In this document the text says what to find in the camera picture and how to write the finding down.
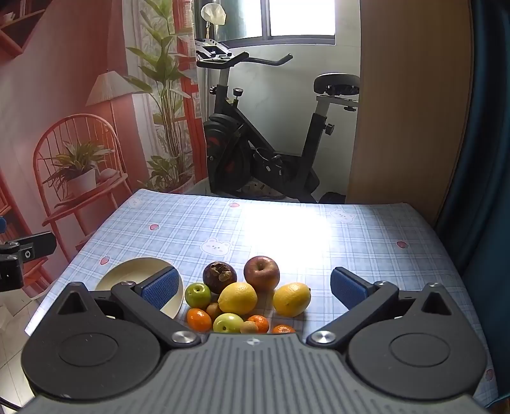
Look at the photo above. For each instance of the wooden panel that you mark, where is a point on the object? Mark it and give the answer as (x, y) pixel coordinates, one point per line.
(410, 99)

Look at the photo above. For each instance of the dark blue curtain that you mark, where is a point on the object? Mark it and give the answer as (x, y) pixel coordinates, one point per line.
(486, 119)

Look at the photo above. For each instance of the window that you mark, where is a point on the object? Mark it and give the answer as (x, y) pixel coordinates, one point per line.
(299, 16)

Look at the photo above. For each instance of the wall poster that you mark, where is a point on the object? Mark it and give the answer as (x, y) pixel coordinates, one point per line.
(79, 79)

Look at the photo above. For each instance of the yellow lemon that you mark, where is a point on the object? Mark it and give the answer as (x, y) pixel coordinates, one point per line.
(237, 298)
(292, 300)

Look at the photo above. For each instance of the orange tangerine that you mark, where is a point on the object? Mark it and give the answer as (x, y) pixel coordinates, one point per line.
(199, 320)
(261, 320)
(283, 329)

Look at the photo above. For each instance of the blue plaid tablecloth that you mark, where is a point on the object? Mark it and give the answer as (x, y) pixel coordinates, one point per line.
(279, 227)

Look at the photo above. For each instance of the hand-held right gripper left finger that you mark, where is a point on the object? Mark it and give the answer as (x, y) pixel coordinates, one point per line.
(159, 288)

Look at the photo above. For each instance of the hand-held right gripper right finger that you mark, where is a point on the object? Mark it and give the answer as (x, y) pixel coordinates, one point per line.
(348, 288)

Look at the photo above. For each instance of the white plastic bag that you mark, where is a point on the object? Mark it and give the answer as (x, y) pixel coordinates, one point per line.
(213, 14)

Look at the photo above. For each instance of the black exercise bike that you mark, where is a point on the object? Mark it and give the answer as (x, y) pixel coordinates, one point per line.
(227, 131)

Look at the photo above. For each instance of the dark purple mangosteen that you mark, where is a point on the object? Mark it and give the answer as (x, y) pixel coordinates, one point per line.
(219, 274)

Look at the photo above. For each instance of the green apple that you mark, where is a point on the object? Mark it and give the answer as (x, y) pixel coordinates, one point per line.
(227, 323)
(198, 296)

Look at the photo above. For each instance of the cream round plate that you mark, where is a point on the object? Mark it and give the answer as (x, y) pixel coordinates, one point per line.
(119, 278)

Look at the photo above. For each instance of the red apple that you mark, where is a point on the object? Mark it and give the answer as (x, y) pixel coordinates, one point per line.
(261, 274)

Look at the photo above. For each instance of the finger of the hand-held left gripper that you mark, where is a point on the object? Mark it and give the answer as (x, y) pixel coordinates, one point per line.
(2, 225)
(36, 245)

